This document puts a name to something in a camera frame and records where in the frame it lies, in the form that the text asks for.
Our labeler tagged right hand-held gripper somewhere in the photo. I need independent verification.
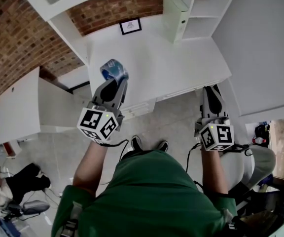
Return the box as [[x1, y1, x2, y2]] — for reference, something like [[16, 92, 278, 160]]
[[194, 84, 235, 152]]

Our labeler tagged person's green shirt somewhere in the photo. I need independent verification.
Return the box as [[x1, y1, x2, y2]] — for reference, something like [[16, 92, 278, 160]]
[[50, 150, 238, 237]]

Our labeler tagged clear bottle red label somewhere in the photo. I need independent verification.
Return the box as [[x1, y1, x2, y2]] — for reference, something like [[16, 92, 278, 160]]
[[252, 136, 268, 145]]

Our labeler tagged black office chair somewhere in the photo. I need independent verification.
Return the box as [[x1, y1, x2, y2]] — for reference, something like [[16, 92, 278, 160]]
[[260, 190, 284, 223]]

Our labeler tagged blue-grey cup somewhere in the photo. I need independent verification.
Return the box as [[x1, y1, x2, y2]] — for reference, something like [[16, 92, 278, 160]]
[[100, 59, 130, 83]]

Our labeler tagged white file box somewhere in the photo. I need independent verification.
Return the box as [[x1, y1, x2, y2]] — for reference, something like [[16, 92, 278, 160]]
[[162, 0, 190, 44]]

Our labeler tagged black bag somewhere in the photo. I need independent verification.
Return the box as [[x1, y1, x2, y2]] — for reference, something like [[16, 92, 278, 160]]
[[254, 123, 271, 139]]

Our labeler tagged white side desk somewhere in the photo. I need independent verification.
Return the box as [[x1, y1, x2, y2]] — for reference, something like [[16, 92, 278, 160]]
[[0, 66, 42, 146]]

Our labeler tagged person's right shoe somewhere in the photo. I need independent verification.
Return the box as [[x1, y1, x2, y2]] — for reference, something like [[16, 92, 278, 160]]
[[157, 140, 169, 153]]

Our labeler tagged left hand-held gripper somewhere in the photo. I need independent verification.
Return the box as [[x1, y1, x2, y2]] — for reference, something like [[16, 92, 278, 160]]
[[76, 79, 129, 144]]

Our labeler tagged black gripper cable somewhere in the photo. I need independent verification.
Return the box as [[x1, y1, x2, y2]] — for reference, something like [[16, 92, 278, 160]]
[[186, 143, 203, 173], [99, 139, 131, 160]]

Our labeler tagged black framed picture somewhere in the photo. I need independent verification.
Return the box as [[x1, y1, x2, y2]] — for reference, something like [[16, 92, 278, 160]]
[[119, 17, 142, 36]]

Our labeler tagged red box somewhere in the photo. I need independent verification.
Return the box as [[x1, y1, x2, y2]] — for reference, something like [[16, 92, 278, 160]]
[[2, 141, 16, 158]]

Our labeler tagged grey shoulder strap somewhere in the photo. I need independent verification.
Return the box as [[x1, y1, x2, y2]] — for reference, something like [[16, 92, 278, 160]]
[[220, 207, 237, 232], [57, 200, 84, 237]]

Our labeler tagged person's left shoe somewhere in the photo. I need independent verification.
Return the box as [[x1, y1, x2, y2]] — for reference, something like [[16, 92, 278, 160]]
[[131, 135, 143, 152]]

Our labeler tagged white shelving unit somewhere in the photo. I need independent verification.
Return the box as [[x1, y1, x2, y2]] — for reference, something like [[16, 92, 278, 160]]
[[16, 0, 240, 67]]

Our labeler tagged person's left forearm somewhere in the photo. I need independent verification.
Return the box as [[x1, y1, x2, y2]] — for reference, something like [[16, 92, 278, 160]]
[[72, 141, 108, 198]]

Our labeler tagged grey white office chair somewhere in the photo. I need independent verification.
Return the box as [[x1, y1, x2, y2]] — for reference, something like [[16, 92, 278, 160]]
[[217, 144, 278, 207]]

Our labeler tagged person's right forearm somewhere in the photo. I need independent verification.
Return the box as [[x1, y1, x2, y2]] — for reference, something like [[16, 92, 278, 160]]
[[200, 148, 229, 195]]

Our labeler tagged person's shoe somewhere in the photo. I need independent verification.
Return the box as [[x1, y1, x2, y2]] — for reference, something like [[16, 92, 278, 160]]
[[131, 135, 143, 152], [157, 140, 169, 153]]

